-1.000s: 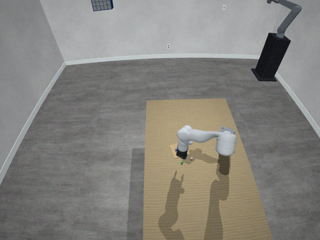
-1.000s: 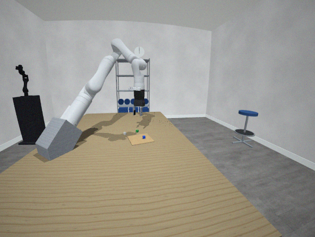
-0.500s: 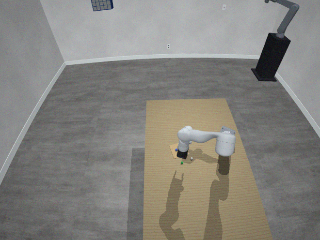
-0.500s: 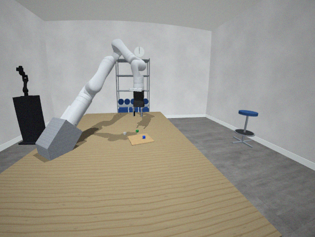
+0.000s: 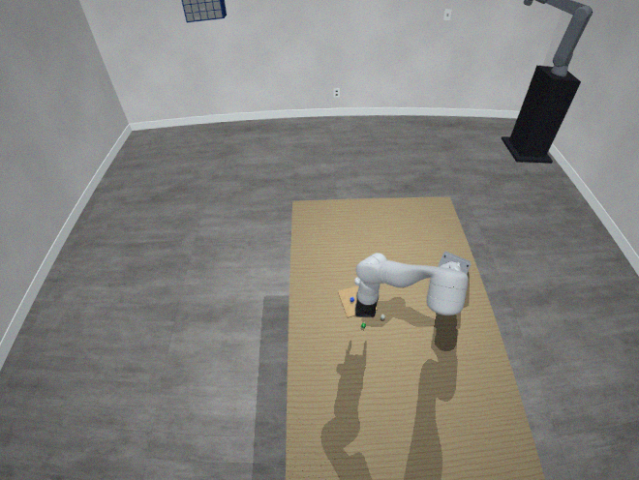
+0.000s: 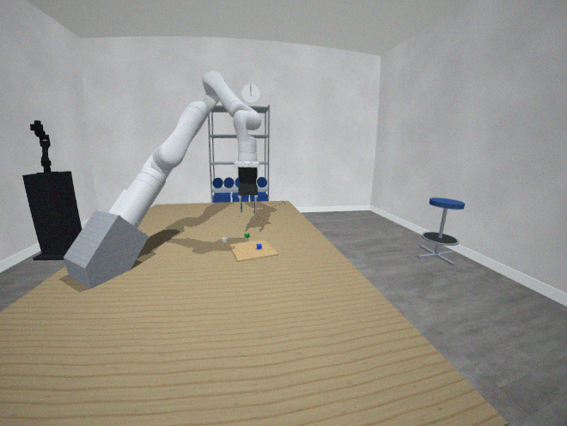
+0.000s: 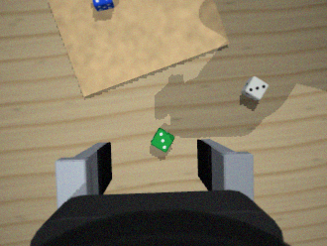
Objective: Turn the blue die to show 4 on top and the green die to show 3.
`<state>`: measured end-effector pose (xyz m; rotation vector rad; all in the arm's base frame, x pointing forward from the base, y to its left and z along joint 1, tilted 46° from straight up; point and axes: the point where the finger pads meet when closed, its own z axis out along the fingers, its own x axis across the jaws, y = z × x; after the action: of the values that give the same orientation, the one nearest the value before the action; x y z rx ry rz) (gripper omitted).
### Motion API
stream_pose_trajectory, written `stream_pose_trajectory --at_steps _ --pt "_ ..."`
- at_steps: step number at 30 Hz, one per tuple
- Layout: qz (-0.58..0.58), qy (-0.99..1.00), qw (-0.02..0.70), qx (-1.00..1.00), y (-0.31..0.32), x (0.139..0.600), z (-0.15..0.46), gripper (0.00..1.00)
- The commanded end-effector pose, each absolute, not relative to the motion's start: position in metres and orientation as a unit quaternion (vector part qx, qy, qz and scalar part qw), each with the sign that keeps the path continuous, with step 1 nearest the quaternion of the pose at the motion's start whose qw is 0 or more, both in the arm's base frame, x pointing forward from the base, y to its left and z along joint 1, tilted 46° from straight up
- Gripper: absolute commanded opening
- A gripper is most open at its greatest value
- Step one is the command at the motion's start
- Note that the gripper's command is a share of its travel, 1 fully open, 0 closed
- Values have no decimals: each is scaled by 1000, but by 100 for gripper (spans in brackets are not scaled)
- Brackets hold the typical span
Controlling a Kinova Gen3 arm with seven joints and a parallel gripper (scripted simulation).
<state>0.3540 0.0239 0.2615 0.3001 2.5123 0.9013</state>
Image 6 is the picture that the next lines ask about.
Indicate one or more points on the tan mat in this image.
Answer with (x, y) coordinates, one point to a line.
(248, 250)

